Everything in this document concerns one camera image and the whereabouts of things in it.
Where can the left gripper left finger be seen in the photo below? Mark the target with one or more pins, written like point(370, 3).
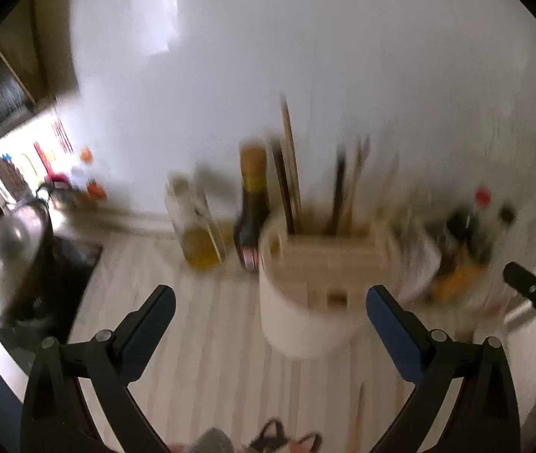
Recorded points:
point(139, 334)

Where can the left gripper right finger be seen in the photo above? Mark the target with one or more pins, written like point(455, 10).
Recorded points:
point(400, 331)

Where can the wooden chopstick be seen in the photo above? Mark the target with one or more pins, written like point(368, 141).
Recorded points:
point(356, 422)
point(361, 154)

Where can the striped cat table cloth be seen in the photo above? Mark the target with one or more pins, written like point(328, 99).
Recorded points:
point(214, 367)

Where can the black gas stove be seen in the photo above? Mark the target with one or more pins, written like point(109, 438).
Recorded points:
point(54, 296)

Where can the pink utensil holder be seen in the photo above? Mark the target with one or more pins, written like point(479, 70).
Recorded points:
point(313, 287)

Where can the red cap soy sauce bottle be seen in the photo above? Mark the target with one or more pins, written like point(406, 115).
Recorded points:
point(467, 238)

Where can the oil glass bottle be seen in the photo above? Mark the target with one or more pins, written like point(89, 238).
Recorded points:
point(198, 232)

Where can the brown cap sauce bottle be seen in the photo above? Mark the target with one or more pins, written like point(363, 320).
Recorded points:
point(255, 204)

